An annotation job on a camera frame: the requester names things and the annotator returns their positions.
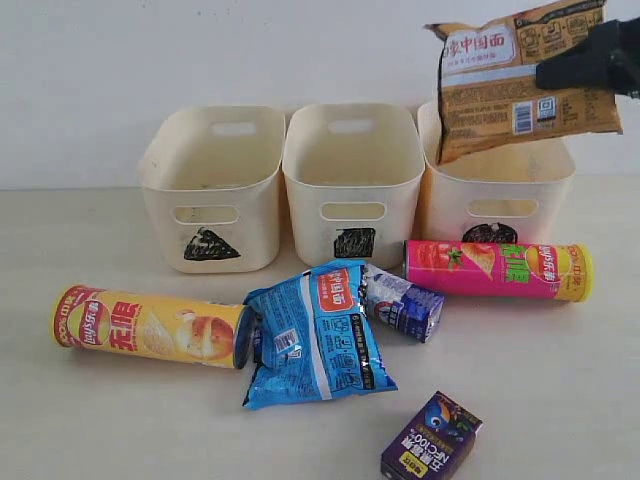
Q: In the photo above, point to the blue white milk carton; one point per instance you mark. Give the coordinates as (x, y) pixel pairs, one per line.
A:
(404, 306)

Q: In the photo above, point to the orange instant noodle bag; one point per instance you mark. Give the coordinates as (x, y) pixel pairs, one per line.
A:
(487, 96)

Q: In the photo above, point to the purple juice carton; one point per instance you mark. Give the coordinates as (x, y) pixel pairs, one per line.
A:
(434, 444)

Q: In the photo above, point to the yellow Lay's chips can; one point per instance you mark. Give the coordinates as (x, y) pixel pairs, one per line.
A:
(153, 326)

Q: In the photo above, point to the cream bin with circle mark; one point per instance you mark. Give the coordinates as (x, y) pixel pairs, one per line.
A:
(512, 192)

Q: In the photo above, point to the cream bin with square mark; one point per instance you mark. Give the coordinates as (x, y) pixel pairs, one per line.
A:
(352, 174)

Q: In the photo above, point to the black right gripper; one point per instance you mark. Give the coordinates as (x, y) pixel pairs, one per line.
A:
(610, 62)

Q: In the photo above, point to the cream bin with triangle mark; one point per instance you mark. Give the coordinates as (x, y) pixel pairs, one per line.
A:
(211, 182)

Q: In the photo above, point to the blue instant noodle bag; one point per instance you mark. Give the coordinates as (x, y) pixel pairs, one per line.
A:
(314, 341)

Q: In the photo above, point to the pink Lay's chips can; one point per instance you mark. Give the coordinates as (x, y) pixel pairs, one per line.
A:
(553, 272)

